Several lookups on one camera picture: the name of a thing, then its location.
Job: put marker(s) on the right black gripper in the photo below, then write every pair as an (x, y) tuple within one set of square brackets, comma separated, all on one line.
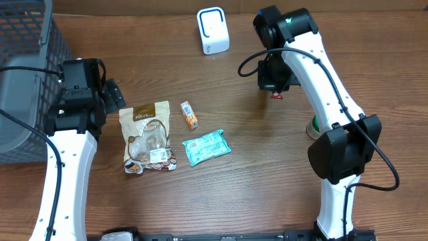
[(267, 84)]

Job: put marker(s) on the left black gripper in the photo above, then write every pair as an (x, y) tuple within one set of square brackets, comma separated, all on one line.
[(112, 97)]

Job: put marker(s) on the red snack bar packet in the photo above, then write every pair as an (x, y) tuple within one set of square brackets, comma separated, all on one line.
[(276, 95)]

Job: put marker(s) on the beige snack bag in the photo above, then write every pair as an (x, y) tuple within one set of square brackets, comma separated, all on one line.
[(146, 132)]

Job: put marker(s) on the orange small box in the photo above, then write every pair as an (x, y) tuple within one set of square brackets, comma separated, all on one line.
[(189, 115)]

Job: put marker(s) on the teal wet wipes pack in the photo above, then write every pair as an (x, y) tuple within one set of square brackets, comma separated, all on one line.
[(206, 147)]

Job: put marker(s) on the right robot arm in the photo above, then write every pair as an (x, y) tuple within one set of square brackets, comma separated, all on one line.
[(343, 134)]

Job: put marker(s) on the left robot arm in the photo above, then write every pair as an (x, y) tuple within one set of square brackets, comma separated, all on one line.
[(73, 125)]

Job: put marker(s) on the white barcode scanner stand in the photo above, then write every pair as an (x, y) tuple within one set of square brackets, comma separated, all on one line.
[(213, 30)]

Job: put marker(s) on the grey plastic mesh basket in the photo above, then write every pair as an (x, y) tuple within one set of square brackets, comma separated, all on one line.
[(32, 47)]

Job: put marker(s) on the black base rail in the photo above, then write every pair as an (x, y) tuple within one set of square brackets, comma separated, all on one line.
[(287, 235)]

